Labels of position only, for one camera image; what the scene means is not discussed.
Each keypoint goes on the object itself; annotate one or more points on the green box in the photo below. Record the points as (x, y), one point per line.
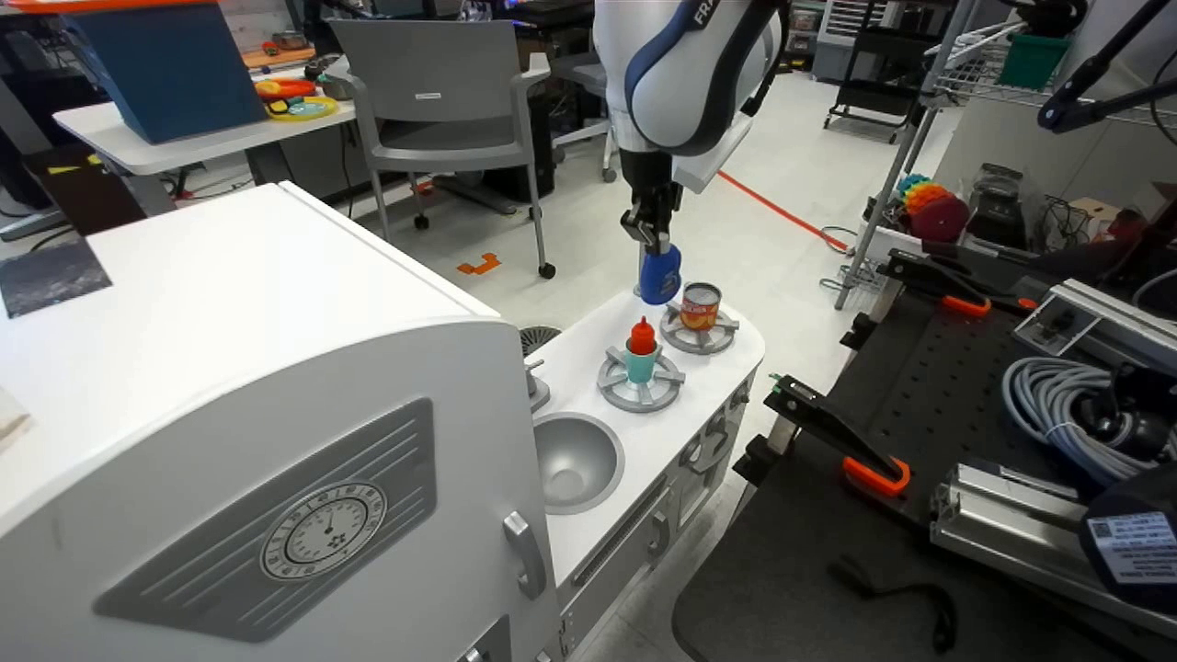
(1032, 59)

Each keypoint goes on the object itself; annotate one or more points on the grey toy burner grate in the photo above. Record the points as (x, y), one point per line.
(615, 385)
(722, 331)

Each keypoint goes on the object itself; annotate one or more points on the metal tripod stand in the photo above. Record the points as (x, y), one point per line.
(902, 161)

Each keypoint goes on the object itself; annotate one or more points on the long black orange clamp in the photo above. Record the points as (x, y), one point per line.
(831, 427)

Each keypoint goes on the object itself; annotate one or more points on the grey office chair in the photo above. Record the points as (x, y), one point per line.
(429, 85)

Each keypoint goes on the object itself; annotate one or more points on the white toy kitchen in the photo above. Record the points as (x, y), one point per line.
(243, 307)

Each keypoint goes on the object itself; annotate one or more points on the short black orange clamp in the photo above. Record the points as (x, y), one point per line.
(937, 284)

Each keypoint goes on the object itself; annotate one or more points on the orange floor scrap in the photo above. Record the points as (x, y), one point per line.
(480, 263)

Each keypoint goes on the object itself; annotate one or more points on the black device with label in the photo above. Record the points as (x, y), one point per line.
(1132, 539)

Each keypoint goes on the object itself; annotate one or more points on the black camera boom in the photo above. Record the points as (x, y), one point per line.
(1078, 103)

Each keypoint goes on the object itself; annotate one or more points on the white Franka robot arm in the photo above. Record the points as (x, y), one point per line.
(685, 67)

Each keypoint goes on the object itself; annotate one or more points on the rainbow coloured toy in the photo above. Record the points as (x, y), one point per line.
(937, 216)

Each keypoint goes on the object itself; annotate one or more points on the blue box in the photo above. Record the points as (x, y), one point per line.
(165, 67)

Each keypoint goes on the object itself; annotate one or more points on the black wheeled cart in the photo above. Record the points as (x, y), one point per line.
(885, 59)

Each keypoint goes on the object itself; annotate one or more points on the grey toy sink bowl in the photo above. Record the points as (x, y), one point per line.
(573, 464)

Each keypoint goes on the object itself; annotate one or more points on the black hook tool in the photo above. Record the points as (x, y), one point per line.
(914, 594)

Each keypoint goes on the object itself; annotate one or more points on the white work table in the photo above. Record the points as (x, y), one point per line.
(160, 146)

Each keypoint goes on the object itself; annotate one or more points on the aluminium extrusion rail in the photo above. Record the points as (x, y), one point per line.
(1017, 520)

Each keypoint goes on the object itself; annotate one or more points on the orange and yellow toys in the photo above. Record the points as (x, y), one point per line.
(290, 97)

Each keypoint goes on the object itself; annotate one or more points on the teal bottle with red cap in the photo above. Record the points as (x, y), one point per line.
(642, 355)

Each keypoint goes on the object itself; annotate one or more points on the aluminium extrusion bar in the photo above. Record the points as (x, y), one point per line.
(1088, 315)

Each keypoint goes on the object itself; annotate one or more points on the dark glass jar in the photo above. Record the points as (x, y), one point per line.
(996, 209)

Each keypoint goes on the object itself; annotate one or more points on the blue bottle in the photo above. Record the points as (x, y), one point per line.
(658, 279)

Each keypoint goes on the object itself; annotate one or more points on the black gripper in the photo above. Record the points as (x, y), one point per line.
(649, 186)

